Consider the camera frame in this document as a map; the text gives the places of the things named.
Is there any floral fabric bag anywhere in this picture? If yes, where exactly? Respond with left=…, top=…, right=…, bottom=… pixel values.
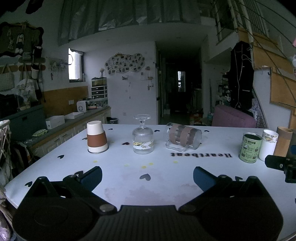
left=16, top=78, right=39, bottom=104

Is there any white printed paper cup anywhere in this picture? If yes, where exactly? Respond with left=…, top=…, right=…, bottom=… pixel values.
left=258, top=129, right=279, bottom=162

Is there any green tin can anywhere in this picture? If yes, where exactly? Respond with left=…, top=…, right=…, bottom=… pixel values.
left=239, top=133, right=263, bottom=164

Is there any small white appliance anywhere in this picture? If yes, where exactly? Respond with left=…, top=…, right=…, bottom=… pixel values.
left=76, top=100, right=88, bottom=113

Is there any white heart print tablecloth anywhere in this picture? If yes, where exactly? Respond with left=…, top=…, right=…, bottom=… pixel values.
left=4, top=123, right=296, bottom=241

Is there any pink armchair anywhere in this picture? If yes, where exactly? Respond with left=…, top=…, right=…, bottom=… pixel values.
left=211, top=104, right=257, bottom=128

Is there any glass mug with brown bands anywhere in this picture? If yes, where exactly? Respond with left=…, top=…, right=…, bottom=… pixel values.
left=165, top=122, right=203, bottom=152

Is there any small drawer organizer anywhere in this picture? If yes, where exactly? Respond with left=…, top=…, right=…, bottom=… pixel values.
left=91, top=85, right=108, bottom=100

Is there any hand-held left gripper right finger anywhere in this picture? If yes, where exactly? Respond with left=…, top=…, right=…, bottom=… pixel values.
left=178, top=166, right=276, bottom=214

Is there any wooden staircase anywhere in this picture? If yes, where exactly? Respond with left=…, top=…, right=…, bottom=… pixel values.
left=237, top=26, right=296, bottom=131

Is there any green patterned pouch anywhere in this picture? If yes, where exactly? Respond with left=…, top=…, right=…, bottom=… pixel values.
left=32, top=129, right=48, bottom=138

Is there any small fish tank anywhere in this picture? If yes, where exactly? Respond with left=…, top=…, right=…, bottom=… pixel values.
left=91, top=77, right=107, bottom=87

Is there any flat white box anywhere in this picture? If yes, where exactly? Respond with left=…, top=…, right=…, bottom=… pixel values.
left=64, top=112, right=85, bottom=120

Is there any cluttered storage shelf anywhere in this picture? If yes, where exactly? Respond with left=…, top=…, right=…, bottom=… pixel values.
left=217, top=77, right=232, bottom=107

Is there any brown and white paper cup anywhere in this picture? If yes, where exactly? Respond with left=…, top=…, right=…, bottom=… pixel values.
left=87, top=120, right=109, bottom=153

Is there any dark wall hanging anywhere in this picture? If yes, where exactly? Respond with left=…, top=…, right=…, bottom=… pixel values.
left=0, top=21, right=44, bottom=57

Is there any black hanging coat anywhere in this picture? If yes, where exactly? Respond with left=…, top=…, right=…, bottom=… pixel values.
left=228, top=41, right=255, bottom=110

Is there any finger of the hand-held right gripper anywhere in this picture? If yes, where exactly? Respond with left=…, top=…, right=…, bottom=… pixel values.
left=265, top=154, right=291, bottom=171

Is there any tan cardboard tube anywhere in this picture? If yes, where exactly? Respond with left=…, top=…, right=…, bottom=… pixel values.
left=273, top=126, right=294, bottom=158

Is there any woven tote bag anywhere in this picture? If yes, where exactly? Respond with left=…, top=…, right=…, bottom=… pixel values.
left=0, top=64, right=15, bottom=92

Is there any clear glass goblet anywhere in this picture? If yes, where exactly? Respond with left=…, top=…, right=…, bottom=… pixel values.
left=132, top=114, right=154, bottom=155

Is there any white wicker chair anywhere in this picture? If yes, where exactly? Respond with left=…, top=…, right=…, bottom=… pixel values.
left=0, top=120, right=14, bottom=187

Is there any window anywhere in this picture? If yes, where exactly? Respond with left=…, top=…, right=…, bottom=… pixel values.
left=68, top=48, right=85, bottom=83

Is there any white counter cabinet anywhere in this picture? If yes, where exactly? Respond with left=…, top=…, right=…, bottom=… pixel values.
left=29, top=106, right=112, bottom=158

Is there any silver curtain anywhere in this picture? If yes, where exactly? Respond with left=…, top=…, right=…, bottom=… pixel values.
left=57, top=0, right=202, bottom=46

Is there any dark green cabinet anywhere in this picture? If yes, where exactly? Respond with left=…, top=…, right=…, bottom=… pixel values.
left=0, top=105, right=47, bottom=142

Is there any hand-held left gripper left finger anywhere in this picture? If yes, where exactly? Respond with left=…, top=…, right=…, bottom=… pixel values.
left=23, top=166, right=117, bottom=214

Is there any white cardboard box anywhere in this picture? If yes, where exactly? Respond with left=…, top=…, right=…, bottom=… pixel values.
left=45, top=115, right=65, bottom=129

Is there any cloud shaped photo collage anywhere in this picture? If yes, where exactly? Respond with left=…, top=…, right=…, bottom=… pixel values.
left=105, top=52, right=146, bottom=76

